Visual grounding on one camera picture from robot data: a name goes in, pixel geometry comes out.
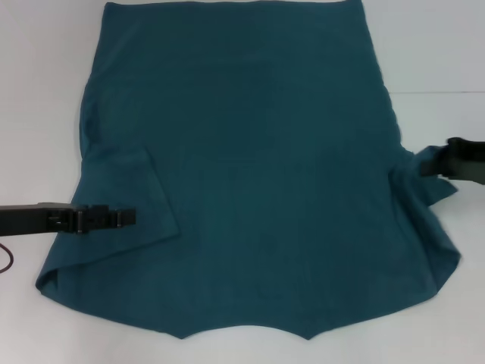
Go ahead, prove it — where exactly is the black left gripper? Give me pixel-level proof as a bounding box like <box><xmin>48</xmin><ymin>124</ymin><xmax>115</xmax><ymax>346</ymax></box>
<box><xmin>0</xmin><ymin>202</ymin><xmax>137</xmax><ymax>238</ymax></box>

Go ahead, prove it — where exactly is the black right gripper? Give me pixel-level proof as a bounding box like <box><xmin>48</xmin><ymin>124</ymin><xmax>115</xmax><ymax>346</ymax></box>
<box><xmin>418</xmin><ymin>136</ymin><xmax>485</xmax><ymax>184</ymax></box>

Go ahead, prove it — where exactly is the blue t-shirt with white print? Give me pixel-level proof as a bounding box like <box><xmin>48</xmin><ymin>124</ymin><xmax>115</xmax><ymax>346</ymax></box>
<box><xmin>33</xmin><ymin>0</ymin><xmax>465</xmax><ymax>331</ymax></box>

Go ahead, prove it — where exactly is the dark red cable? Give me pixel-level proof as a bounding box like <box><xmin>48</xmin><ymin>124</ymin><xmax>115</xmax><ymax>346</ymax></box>
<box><xmin>0</xmin><ymin>244</ymin><xmax>16</xmax><ymax>276</ymax></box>

